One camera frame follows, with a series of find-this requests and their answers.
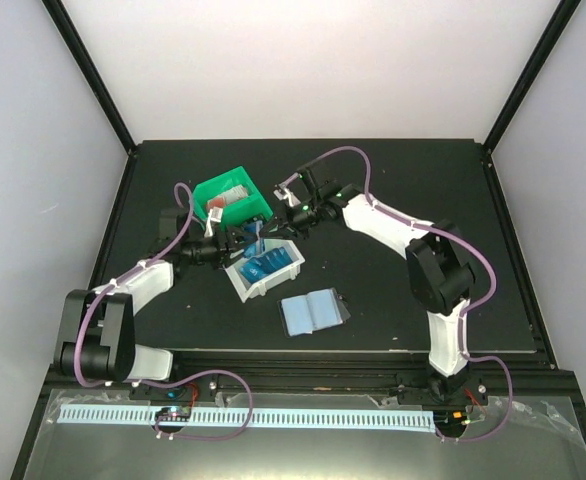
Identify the white slotted cable duct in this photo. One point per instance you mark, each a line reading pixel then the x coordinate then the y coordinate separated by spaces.
pixel 138 415

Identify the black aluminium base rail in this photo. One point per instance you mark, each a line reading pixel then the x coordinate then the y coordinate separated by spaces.
pixel 532 374

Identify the right circuit board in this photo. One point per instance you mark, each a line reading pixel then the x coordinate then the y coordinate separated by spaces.
pixel 458 417

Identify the clear sleeve card holder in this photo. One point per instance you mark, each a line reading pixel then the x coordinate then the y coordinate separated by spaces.
pixel 312 312

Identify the red and white cards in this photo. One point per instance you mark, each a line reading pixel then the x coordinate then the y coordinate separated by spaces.
pixel 228 197

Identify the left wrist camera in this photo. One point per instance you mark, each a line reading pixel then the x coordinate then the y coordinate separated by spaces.
pixel 214 218

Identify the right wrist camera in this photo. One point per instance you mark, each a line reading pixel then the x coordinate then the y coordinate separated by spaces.
pixel 284 194

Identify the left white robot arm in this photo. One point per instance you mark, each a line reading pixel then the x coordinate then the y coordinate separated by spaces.
pixel 97 342

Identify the blue credit card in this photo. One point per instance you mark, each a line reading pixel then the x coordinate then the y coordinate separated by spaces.
pixel 257 247

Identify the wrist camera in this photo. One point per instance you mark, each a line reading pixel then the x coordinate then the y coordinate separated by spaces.
pixel 284 194
pixel 214 218

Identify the blue cards in bin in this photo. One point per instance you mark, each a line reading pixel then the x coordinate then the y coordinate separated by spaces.
pixel 259 267

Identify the left circuit board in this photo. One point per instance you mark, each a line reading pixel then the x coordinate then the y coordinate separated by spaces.
pixel 173 414

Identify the circuit board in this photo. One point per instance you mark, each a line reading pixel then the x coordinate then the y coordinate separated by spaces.
pixel 458 417
pixel 173 414

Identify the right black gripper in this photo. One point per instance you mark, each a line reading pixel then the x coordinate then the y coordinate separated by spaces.
pixel 284 231

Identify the black frame post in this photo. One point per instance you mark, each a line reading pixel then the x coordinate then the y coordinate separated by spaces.
pixel 545 45
pixel 75 45

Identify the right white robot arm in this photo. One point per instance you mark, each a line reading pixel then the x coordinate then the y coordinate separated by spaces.
pixel 440 271

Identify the left black frame post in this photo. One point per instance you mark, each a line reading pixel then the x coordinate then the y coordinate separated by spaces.
pixel 75 45

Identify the right black frame post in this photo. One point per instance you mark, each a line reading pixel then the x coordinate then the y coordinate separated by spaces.
pixel 545 45

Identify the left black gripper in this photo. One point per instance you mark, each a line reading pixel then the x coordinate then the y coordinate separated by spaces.
pixel 228 247

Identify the green double compartment bin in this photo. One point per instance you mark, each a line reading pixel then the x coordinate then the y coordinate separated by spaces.
pixel 251 207

